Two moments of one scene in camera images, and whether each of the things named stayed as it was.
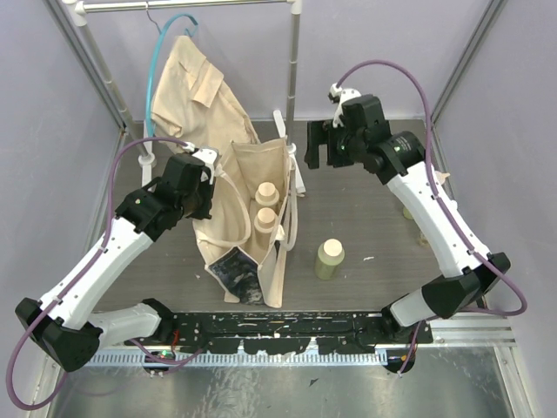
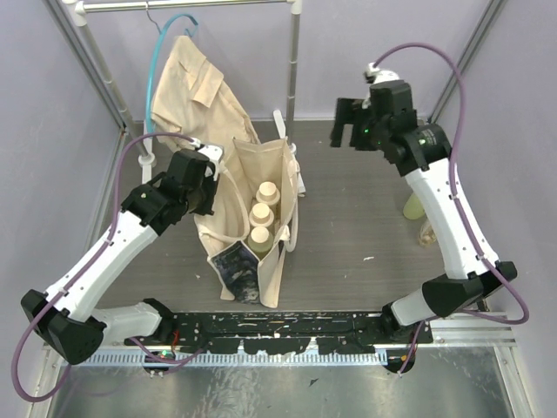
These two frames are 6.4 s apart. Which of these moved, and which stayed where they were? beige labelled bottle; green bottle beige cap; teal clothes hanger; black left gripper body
Moved: green bottle beige cap
Stayed: black left gripper body; teal clothes hanger; beige labelled bottle
